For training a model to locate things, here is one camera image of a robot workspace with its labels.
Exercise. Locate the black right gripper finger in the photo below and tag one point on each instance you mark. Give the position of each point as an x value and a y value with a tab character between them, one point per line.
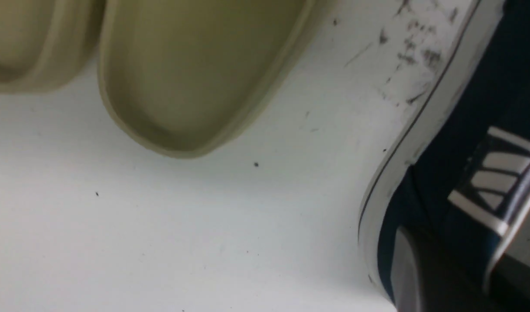
425	279

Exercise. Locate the navy slip-on shoe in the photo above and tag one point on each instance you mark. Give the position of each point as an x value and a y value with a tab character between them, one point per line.
460	170

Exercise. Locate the olive green slipper right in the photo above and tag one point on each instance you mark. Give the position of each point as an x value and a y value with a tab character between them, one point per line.
184	77

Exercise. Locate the olive green slipper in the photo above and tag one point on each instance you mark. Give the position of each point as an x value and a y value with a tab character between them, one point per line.
184	77
46	43

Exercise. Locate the olive green slipper left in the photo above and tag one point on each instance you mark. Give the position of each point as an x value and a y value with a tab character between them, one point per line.
46	43

